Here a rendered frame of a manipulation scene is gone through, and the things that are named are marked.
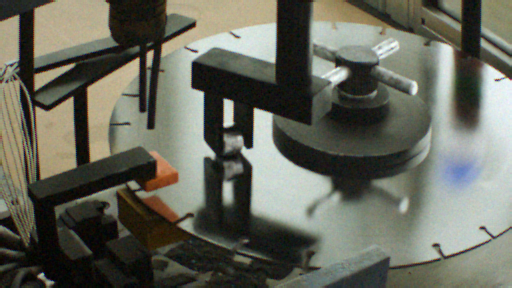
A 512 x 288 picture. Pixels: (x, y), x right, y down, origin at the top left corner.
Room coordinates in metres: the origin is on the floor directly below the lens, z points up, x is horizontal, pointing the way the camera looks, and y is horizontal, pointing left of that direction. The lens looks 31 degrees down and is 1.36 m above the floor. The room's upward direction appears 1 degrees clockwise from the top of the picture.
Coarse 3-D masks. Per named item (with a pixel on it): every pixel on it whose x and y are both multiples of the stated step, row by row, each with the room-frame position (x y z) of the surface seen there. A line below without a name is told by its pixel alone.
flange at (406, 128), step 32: (384, 96) 0.72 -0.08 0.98; (416, 96) 0.75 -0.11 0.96; (288, 128) 0.70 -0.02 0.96; (320, 128) 0.70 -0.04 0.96; (352, 128) 0.70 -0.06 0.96; (384, 128) 0.70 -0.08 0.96; (416, 128) 0.70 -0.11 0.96; (320, 160) 0.68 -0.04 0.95; (352, 160) 0.67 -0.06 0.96; (384, 160) 0.67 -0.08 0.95
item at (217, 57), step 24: (288, 24) 0.65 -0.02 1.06; (312, 24) 0.66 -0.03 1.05; (216, 48) 0.70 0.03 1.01; (288, 48) 0.65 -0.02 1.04; (312, 48) 0.66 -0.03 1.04; (192, 72) 0.68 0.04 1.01; (216, 72) 0.67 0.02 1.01; (240, 72) 0.67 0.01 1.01; (264, 72) 0.67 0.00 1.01; (288, 72) 0.65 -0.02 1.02; (312, 72) 0.66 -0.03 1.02; (216, 96) 0.67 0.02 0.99; (240, 96) 0.67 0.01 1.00; (264, 96) 0.66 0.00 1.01; (288, 96) 0.65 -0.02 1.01; (312, 96) 0.64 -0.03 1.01; (216, 120) 0.67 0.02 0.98; (240, 120) 0.69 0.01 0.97; (312, 120) 0.64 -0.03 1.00; (216, 144) 0.67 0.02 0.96
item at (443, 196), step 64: (320, 64) 0.81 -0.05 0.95; (384, 64) 0.82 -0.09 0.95; (448, 64) 0.83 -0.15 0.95; (128, 128) 0.71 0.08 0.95; (192, 128) 0.71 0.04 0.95; (256, 128) 0.72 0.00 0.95; (448, 128) 0.72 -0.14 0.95; (192, 192) 0.64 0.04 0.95; (256, 192) 0.64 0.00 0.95; (320, 192) 0.64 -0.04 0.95; (384, 192) 0.64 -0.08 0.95; (448, 192) 0.64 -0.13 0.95; (256, 256) 0.57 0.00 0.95; (320, 256) 0.57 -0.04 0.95; (448, 256) 0.57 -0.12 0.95
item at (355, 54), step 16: (320, 48) 0.74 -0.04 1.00; (352, 48) 0.73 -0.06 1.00; (368, 48) 0.73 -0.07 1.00; (384, 48) 0.74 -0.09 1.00; (336, 64) 0.72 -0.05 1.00; (352, 64) 0.71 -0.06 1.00; (368, 64) 0.71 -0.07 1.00; (336, 80) 0.70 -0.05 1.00; (352, 80) 0.71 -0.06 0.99; (368, 80) 0.71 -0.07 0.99; (384, 80) 0.70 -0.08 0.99; (400, 80) 0.70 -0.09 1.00; (352, 96) 0.71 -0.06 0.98; (368, 96) 0.71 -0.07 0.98
